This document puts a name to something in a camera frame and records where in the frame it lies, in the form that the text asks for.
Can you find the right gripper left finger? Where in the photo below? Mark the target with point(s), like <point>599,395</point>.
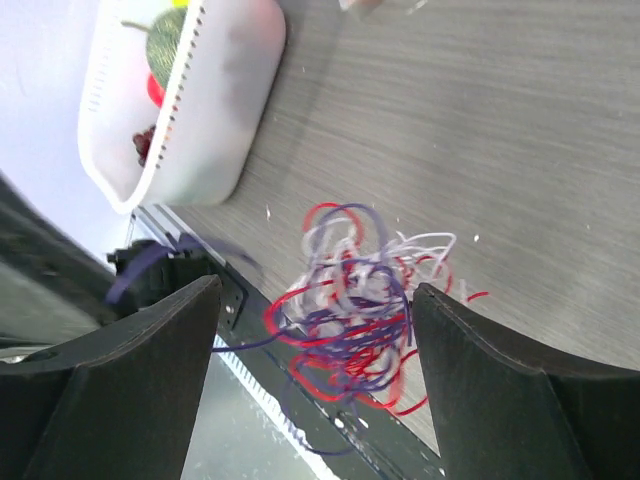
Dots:
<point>117,403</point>

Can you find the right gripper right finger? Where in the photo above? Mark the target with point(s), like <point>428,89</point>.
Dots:
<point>505,406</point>

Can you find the small red grape bunch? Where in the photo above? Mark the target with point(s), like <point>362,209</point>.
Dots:
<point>142,142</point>

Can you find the red apple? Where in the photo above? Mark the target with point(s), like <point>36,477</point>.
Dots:
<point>155,91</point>

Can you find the white plastic basket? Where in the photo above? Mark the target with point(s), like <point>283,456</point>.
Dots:
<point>225,66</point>

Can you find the green melon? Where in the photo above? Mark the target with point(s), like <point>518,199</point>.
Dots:
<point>162,40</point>

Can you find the playing card box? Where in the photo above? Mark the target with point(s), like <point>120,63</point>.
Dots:
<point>359,5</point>

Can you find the white slotted cable duct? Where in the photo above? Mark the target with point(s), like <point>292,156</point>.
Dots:
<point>272,408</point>

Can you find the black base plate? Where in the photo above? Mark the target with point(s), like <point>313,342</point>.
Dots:
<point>351,346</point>

